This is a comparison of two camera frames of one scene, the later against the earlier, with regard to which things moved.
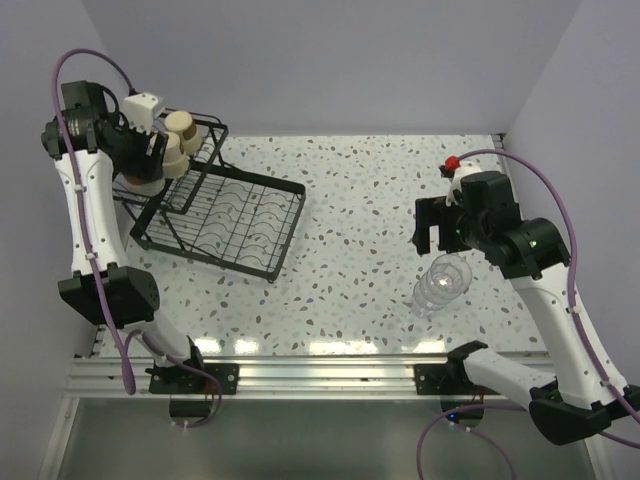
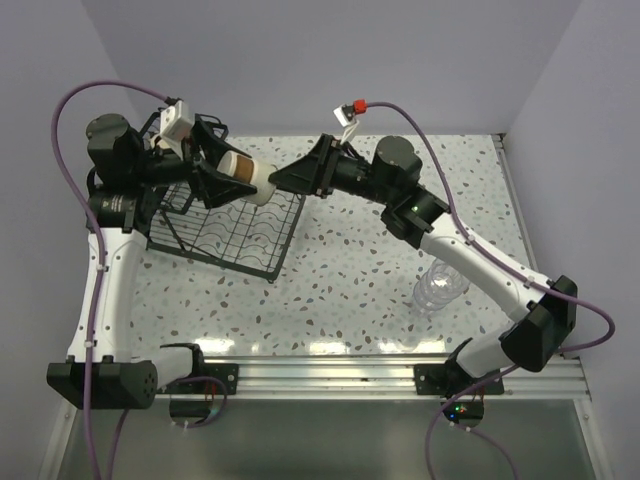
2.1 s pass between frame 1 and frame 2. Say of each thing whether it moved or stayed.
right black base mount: stayed
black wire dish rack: stayed
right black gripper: moved
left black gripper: moved
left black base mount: stayed
